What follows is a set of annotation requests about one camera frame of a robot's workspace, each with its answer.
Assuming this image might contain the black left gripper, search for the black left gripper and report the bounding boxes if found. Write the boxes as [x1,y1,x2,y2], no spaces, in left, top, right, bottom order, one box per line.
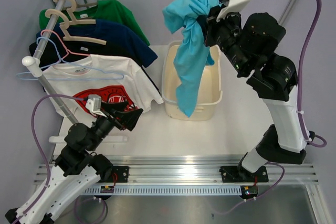
[87,101,143,151]

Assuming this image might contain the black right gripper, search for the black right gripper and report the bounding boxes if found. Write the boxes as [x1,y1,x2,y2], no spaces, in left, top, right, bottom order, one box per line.
[199,3,251,75]

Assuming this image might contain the white red print t shirt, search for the white red print t shirt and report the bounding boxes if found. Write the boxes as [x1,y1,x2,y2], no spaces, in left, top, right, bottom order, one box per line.
[44,55,163,112]

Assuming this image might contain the light blue t shirt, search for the light blue t shirt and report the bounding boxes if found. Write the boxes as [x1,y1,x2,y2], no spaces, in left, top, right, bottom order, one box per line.
[162,0,219,117]

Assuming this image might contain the blue wire hanger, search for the blue wire hanger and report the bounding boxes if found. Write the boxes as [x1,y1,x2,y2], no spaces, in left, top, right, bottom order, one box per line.
[16,36,124,80]

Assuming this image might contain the pink wire hanger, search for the pink wire hanger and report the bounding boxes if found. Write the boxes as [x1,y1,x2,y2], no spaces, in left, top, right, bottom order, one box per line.
[40,29,90,59]

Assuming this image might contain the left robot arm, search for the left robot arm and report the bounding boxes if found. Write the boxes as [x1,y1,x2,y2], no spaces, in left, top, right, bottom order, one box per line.
[5,95,143,223]

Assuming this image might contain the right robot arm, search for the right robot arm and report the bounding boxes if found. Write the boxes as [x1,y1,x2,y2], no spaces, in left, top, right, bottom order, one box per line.
[197,6,314,182]

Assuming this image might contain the navy blue t shirt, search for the navy blue t shirt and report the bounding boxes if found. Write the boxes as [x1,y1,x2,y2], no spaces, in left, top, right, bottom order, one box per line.
[35,18,158,67]

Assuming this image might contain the black t shirt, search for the black t shirt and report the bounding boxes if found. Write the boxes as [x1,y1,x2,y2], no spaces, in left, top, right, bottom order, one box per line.
[28,37,161,96]

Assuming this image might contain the beige wooden hanger front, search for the beige wooden hanger front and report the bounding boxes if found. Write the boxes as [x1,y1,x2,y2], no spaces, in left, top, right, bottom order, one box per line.
[59,19,107,45]

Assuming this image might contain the beige wooden hanger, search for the beige wooden hanger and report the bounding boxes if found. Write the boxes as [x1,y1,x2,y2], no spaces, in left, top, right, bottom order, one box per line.
[45,8,96,26]
[53,0,98,9]
[59,19,107,45]

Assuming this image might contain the green t shirt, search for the green t shirt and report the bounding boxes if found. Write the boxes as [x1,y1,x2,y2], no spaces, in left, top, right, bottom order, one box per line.
[38,0,151,46]

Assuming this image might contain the beige wooden hanger middle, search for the beige wooden hanger middle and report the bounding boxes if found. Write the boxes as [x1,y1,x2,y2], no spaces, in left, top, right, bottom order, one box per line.
[45,8,96,26]

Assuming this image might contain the beige wooden hanger rear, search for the beige wooden hanger rear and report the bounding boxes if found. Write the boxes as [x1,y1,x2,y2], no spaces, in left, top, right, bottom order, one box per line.
[53,0,98,9]

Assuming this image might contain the cream plastic laundry basket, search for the cream plastic laundry basket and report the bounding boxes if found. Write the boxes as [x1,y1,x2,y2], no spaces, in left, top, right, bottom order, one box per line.
[161,41,223,121]

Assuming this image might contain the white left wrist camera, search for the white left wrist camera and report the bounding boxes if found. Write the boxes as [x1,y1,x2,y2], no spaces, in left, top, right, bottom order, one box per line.
[86,94,106,117]

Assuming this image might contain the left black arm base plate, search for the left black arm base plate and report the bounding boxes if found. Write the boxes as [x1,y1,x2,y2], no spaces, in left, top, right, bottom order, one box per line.
[106,166,130,183]

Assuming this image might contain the aluminium mounting rail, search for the aluminium mounting rail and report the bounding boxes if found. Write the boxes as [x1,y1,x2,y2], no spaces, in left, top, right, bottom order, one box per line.
[33,155,319,185]

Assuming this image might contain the grey metal clothes rail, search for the grey metal clothes rail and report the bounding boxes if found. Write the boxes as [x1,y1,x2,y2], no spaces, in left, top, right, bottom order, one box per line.
[22,0,78,124]

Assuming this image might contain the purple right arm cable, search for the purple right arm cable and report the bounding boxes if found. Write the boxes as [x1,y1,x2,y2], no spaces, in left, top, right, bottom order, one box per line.
[225,0,328,147]

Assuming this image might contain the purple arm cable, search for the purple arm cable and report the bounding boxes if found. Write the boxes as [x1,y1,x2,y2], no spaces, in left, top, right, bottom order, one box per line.
[225,0,328,147]
[10,94,87,224]

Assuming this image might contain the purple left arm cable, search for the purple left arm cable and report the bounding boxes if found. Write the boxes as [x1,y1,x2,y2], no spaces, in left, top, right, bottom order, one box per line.
[10,94,87,224]

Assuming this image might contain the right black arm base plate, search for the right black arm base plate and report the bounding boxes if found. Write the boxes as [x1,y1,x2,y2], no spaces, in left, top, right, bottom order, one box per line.
[219,165,269,183]

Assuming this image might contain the white slotted cable duct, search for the white slotted cable duct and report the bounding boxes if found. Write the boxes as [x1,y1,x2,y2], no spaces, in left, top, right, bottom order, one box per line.
[82,185,242,196]

